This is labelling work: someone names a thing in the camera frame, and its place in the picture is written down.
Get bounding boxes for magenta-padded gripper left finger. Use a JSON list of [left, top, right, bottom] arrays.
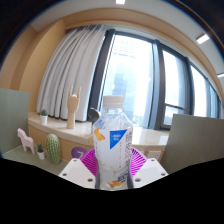
[[58, 148, 100, 190]]

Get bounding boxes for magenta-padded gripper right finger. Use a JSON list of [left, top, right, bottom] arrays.
[[129, 147, 170, 190]]

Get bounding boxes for clear plastic water bottle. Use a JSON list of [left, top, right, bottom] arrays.
[[92, 95, 134, 192]]

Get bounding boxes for round purple number sign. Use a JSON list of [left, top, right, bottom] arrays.
[[70, 146, 88, 160]]

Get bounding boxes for tall green cactus ornament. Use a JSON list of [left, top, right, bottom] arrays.
[[45, 133, 62, 165]]

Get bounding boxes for small plant in white pot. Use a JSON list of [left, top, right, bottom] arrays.
[[35, 143, 46, 161], [39, 108, 49, 126]]

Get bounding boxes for grey-green desk partition panel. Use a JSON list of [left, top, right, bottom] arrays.
[[160, 113, 224, 175], [0, 88, 30, 155]]

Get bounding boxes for black horse figurine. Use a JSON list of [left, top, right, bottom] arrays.
[[87, 107, 102, 124]]

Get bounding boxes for pink horse figurine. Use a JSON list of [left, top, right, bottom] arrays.
[[17, 127, 36, 155]]

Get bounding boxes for wooden hand model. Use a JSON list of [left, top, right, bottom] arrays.
[[66, 84, 82, 130]]

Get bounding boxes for dark-framed window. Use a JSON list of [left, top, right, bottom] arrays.
[[88, 29, 224, 131]]

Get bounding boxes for white pleated curtain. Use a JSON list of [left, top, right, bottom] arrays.
[[35, 24, 107, 123]]

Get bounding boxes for ceiling lights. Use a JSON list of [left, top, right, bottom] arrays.
[[115, 0, 224, 79]]

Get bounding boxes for white wall socket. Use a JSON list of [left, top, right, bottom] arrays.
[[147, 150, 162, 161]]

